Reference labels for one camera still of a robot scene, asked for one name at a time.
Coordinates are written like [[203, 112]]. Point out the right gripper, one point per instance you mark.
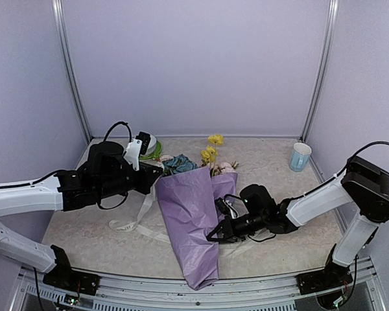
[[228, 229]]

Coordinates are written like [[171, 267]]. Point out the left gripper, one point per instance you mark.
[[148, 177]]

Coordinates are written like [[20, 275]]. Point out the clear printed cellophane wrap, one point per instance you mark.
[[126, 225]]

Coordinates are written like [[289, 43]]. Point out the pink fake rose bunch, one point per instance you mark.
[[164, 158]]

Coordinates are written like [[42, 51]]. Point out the blue fake flower bunch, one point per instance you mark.
[[177, 165]]

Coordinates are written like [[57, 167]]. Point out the purple wrapping paper sheet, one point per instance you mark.
[[187, 204]]

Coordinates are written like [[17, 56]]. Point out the yellow fake flower stem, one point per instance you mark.
[[210, 153]]

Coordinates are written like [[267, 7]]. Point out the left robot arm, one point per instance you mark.
[[111, 169]]

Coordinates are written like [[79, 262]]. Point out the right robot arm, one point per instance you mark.
[[359, 182]]

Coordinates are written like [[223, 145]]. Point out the green plate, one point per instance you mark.
[[153, 155]]

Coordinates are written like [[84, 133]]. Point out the white ceramic bowl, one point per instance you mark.
[[151, 146]]

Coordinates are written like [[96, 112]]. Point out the light blue mug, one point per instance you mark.
[[300, 155]]

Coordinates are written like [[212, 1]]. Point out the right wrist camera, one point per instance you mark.
[[224, 205]]

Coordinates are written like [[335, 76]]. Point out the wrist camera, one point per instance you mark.
[[137, 146], [224, 205]]

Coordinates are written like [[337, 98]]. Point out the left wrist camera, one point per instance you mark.
[[137, 146]]

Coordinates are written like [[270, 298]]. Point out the front aluminium rail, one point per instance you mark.
[[119, 292]]

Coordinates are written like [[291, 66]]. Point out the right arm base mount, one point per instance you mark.
[[317, 281]]

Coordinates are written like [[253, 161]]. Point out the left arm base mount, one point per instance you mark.
[[73, 281]]

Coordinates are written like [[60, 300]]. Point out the left aluminium frame post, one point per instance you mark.
[[58, 12]]

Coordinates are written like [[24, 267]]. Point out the aluminium frame post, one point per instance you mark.
[[322, 69], [58, 12]]

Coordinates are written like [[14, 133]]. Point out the right aluminium frame post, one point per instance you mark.
[[322, 69]]

